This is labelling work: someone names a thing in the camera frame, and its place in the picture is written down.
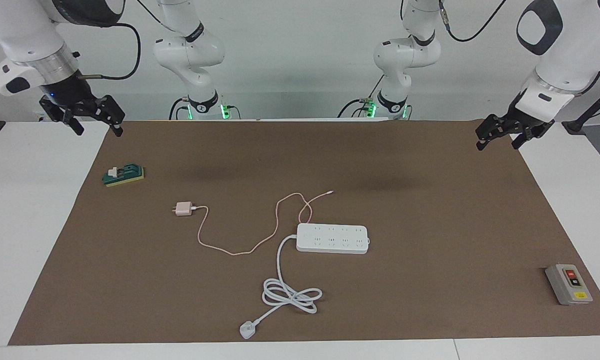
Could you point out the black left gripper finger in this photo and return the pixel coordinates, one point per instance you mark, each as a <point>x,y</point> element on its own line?
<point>522,137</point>
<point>489,127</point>

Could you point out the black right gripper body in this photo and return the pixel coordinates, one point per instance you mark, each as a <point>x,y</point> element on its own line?
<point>69,92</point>

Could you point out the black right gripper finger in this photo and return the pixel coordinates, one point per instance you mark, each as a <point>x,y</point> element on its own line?
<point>112,112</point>
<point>64,116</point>

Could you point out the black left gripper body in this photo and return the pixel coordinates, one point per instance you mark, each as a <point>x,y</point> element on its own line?
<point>522,120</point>

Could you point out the pink charger block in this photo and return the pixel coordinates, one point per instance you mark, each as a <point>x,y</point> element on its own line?
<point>183,209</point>

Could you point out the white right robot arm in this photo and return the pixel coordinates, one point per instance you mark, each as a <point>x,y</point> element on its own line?
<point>19,30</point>

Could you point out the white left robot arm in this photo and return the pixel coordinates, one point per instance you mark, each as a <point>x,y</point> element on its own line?
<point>562,60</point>

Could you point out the white power strip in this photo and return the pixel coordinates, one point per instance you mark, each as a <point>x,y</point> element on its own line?
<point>332,240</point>

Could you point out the white device with yellow labels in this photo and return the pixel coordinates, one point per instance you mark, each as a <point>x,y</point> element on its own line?
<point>41,117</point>

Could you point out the green board with white connector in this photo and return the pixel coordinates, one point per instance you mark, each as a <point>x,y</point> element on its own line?
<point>124,176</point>

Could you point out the black slanted stand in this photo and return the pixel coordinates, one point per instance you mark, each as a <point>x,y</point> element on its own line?
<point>592,107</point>

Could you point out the brown table mat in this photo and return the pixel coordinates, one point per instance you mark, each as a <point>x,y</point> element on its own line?
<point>430,250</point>

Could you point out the grey on-off switch box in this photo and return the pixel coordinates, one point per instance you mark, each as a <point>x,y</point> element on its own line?
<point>567,285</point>

